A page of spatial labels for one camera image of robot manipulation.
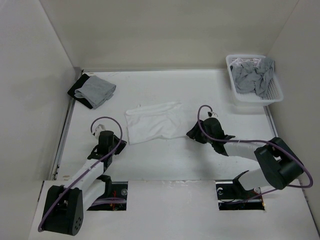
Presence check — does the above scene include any white tank top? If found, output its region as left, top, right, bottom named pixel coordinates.
left=124, top=101, right=189, bottom=145

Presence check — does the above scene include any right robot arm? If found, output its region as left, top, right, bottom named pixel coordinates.
left=186, top=117, right=304, bottom=198

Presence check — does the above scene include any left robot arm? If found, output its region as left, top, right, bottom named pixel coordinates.
left=38, top=130, right=128, bottom=236

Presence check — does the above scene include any folded grey tank top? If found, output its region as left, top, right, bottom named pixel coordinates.
left=74, top=75, right=117, bottom=110

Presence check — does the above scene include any crumpled grey tank top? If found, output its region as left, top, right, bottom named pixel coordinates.
left=230, top=57, right=275, bottom=98

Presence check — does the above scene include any folded black tank top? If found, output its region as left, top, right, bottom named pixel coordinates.
left=67, top=73, right=93, bottom=110

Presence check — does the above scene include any pale pink tank top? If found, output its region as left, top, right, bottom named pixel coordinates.
left=236, top=57, right=262, bottom=67

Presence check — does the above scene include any white plastic basket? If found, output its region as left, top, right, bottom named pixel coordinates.
left=225, top=54, right=284, bottom=107

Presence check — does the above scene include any white front cover board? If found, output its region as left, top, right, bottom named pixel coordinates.
left=27, top=177, right=317, bottom=240

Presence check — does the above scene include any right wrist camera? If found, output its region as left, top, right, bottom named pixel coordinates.
left=207, top=111, right=219, bottom=118

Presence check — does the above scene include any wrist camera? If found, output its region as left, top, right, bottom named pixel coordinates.
left=207, top=111, right=219, bottom=118
left=92, top=124, right=106, bottom=140

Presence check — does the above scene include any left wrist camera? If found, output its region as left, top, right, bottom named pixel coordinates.
left=92, top=124, right=106, bottom=140

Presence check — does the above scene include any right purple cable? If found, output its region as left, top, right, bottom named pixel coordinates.
left=197, top=104, right=314, bottom=201

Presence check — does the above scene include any purple cable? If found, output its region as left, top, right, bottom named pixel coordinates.
left=37, top=116, right=125, bottom=232
left=197, top=104, right=314, bottom=201

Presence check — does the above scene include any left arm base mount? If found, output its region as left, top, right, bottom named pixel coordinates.
left=87, top=175, right=128, bottom=212

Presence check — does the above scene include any right aluminium table rail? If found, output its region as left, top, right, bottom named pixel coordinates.
left=263, top=106, right=279, bottom=137

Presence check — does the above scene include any aluminium table rail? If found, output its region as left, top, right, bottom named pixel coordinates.
left=263, top=106, right=279, bottom=137
left=49, top=66, right=84, bottom=181

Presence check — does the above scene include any left aluminium table rail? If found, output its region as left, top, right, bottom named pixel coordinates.
left=49, top=66, right=84, bottom=181

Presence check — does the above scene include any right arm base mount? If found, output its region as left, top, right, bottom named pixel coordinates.
left=215, top=171, right=265, bottom=211

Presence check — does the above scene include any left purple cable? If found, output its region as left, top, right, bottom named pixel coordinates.
left=37, top=116, right=125, bottom=232

